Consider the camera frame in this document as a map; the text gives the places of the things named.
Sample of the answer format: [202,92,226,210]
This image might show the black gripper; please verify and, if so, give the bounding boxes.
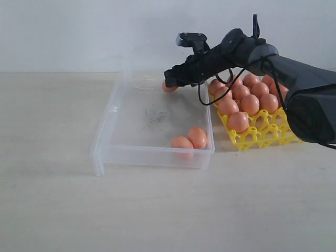
[163,49,229,89]

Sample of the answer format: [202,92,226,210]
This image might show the brown egg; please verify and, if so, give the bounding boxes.
[243,73,260,89]
[228,111,249,133]
[162,81,177,93]
[261,75,275,88]
[187,127,207,149]
[240,94,259,116]
[226,76,243,90]
[259,93,279,114]
[269,84,288,100]
[215,86,233,104]
[208,79,226,95]
[250,82,269,99]
[232,85,250,101]
[218,99,239,117]

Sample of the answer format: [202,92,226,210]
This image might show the clear plastic bin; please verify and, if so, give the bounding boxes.
[91,65,215,176]

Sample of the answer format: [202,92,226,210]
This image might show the brown egg frontmost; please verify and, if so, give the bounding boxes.
[171,135,194,160]

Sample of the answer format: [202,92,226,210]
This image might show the yellow plastic egg tray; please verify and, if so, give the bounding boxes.
[214,98,300,151]

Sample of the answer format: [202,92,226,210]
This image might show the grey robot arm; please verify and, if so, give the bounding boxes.
[164,28,335,149]

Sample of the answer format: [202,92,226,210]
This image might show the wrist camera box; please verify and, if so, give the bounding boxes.
[175,32,210,55]

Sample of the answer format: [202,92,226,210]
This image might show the black cable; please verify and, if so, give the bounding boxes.
[196,14,336,150]

